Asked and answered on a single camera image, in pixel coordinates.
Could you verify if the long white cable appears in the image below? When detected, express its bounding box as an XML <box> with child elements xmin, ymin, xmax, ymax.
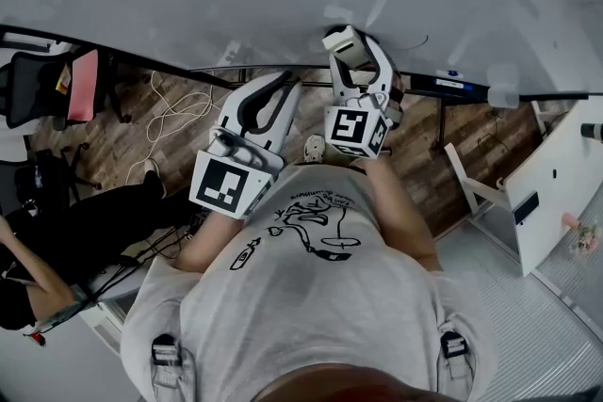
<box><xmin>126</xmin><ymin>70</ymin><xmax>216</xmax><ymax>185</ymax></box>

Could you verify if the grey harness strap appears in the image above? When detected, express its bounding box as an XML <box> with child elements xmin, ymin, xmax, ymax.
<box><xmin>437</xmin><ymin>330</ymin><xmax>472</xmax><ymax>380</ymax></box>
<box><xmin>150</xmin><ymin>332</ymin><xmax>183</xmax><ymax>387</ymax></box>

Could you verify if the person's right forearm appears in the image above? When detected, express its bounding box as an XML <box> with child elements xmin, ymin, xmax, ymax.
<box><xmin>362</xmin><ymin>154</ymin><xmax>444</xmax><ymax>272</ymax></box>

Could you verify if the white desk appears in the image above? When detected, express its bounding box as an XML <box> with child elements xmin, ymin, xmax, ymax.
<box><xmin>445</xmin><ymin>96</ymin><xmax>603</xmax><ymax>279</ymax></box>

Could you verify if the white eraser block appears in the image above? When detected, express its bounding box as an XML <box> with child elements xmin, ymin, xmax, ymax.
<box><xmin>321</xmin><ymin>24</ymin><xmax>376</xmax><ymax>72</ymax></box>

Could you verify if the translucent plastic cup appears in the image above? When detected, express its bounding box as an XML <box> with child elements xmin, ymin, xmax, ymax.
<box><xmin>487</xmin><ymin>63</ymin><xmax>522</xmax><ymax>109</ymax></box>

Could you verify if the person's face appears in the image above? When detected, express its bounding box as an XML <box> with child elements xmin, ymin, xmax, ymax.
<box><xmin>252</xmin><ymin>362</ymin><xmax>444</xmax><ymax>402</ymax></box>

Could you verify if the person's grey printed t-shirt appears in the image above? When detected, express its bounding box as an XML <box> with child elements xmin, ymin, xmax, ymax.
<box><xmin>120</xmin><ymin>164</ymin><xmax>498</xmax><ymax>402</ymax></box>

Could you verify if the black phone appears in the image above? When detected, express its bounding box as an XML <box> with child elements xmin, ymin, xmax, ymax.
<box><xmin>513</xmin><ymin>190</ymin><xmax>541</xmax><ymax>226</ymax></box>

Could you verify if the white cabinet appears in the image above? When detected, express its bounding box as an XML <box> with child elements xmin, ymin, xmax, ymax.
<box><xmin>79</xmin><ymin>300</ymin><xmax>128</xmax><ymax>354</ymax></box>

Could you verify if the black backpack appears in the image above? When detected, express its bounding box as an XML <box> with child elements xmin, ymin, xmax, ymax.
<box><xmin>13</xmin><ymin>145</ymin><xmax>103</xmax><ymax>208</ymax></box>

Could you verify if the pink flower bunch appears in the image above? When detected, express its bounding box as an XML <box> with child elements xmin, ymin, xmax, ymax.
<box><xmin>562</xmin><ymin>211</ymin><xmax>599</xmax><ymax>256</ymax></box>

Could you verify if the person's left shoe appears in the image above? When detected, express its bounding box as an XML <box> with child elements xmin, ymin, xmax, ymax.
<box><xmin>303</xmin><ymin>134</ymin><xmax>327</xmax><ymax>164</ymax></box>

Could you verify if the black office chair pink seat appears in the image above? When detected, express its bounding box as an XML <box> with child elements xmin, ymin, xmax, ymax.
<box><xmin>0</xmin><ymin>46</ymin><xmax>133</xmax><ymax>133</ymax></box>

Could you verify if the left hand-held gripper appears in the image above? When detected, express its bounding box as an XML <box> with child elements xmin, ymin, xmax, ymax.
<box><xmin>188</xmin><ymin>69</ymin><xmax>304</xmax><ymax>220</ymax></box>

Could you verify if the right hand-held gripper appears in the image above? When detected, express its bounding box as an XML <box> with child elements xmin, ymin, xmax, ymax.
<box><xmin>323</xmin><ymin>36</ymin><xmax>403</xmax><ymax>160</ymax></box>

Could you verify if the person's right hand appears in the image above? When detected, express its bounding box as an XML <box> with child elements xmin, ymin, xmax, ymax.
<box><xmin>386</xmin><ymin>77</ymin><xmax>404</xmax><ymax>128</ymax></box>

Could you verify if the person's left forearm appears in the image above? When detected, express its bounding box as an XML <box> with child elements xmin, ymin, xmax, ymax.
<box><xmin>176</xmin><ymin>209</ymin><xmax>246</xmax><ymax>272</ymax></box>

